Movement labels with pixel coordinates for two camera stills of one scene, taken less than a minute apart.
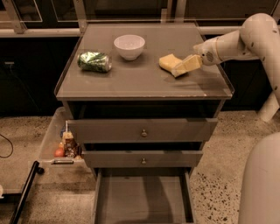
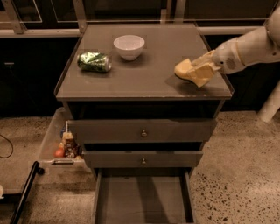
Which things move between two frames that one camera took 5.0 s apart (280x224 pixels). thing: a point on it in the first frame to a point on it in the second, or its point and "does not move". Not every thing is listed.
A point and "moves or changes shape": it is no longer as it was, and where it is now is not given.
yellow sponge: (169, 61) moves or changes shape
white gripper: (207, 53) to (227, 56)
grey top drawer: (142, 129) does not move
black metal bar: (35, 170) does not move
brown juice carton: (71, 146) does not move
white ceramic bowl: (129, 45) does not move
